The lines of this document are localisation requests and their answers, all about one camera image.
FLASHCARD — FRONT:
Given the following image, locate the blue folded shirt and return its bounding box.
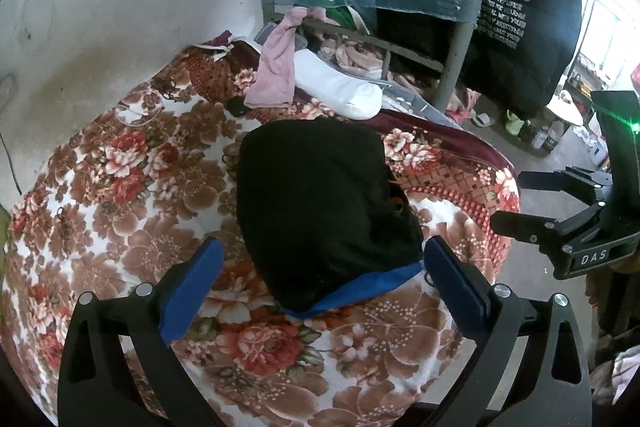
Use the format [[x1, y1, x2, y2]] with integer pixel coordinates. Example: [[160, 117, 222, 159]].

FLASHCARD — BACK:
[[280, 259, 426, 320]]

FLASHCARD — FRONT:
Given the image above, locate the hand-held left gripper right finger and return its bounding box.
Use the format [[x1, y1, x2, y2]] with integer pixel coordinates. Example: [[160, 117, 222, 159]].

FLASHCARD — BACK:
[[424, 236, 593, 427]]

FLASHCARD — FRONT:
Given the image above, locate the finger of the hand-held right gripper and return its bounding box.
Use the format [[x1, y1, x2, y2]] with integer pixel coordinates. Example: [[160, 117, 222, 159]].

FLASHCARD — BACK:
[[517, 166, 613, 206], [490, 201, 609, 259]]

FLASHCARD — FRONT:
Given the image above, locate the pink cloth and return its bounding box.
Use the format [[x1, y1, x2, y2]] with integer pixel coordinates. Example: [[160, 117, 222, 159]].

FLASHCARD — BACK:
[[244, 6, 326, 110]]

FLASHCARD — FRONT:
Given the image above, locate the black hoodie with orange print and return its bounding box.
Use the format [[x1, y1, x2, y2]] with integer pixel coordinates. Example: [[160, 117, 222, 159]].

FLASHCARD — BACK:
[[236, 118, 426, 313]]

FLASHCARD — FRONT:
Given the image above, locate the clear plastic bottle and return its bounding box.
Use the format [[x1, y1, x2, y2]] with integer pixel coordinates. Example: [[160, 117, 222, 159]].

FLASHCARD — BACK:
[[542, 119, 566, 154]]

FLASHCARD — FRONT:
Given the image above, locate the floral blanket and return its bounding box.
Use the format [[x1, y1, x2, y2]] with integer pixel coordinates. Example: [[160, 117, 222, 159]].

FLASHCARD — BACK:
[[0, 42, 523, 427]]

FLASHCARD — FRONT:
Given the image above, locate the black printed t-shirt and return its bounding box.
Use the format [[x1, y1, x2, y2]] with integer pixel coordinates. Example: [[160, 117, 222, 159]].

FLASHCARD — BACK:
[[375, 0, 583, 118]]

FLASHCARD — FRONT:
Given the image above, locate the white cloth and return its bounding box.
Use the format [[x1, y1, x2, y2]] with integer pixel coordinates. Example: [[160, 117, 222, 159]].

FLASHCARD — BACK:
[[292, 49, 385, 120]]

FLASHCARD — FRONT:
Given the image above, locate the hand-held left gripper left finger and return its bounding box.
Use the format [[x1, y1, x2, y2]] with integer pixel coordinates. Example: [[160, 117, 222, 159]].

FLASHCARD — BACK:
[[57, 237, 226, 427]]

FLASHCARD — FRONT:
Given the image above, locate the green slipper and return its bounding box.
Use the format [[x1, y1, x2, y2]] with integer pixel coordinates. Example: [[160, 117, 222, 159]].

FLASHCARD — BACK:
[[504, 109, 526, 136]]

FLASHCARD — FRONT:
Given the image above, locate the metal rack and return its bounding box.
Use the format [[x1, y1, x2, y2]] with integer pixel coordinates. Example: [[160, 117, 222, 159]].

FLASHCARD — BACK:
[[260, 0, 501, 114]]

